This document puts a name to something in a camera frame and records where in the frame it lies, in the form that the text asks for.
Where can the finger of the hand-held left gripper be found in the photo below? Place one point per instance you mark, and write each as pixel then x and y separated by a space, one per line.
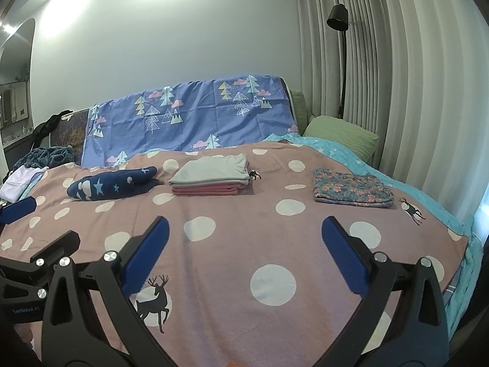
pixel 57 246
pixel 19 210

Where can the purple tree-print sheet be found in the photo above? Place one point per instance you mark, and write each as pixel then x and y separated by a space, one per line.
pixel 198 122

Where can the navy star-print folded blanket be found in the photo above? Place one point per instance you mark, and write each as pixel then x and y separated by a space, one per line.
pixel 114 183

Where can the beige pleated curtain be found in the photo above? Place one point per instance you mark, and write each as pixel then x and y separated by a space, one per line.
pixel 420 84

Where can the pink polka dot blanket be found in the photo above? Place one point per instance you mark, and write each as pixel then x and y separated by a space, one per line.
pixel 229 256

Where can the dark branch-print headboard cover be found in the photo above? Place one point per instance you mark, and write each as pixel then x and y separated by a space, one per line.
pixel 72 130

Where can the pink folded clothes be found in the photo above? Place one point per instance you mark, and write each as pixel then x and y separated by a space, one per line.
pixel 206 190

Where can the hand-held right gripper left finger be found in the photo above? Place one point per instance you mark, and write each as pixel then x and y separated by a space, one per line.
pixel 147 256

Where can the black floor lamp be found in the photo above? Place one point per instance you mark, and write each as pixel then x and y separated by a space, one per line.
pixel 337 17

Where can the dark teal fuzzy blanket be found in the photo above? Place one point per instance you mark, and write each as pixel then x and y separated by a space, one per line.
pixel 49 155

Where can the green upholstered headboard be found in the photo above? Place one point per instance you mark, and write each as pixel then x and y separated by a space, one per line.
pixel 301 111

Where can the green pillow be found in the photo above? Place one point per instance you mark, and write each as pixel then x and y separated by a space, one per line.
pixel 340 135

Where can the lavender folded cloth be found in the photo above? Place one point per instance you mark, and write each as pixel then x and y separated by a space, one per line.
pixel 19 183

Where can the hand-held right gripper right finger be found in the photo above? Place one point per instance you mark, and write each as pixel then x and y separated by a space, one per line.
pixel 345 260

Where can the grey t-shirt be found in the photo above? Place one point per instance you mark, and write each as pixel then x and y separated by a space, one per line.
pixel 210 170

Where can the floral folded cloth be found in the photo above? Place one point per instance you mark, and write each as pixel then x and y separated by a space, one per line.
pixel 351 189

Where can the black garment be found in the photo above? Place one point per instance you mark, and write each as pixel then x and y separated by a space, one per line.
pixel 47 126

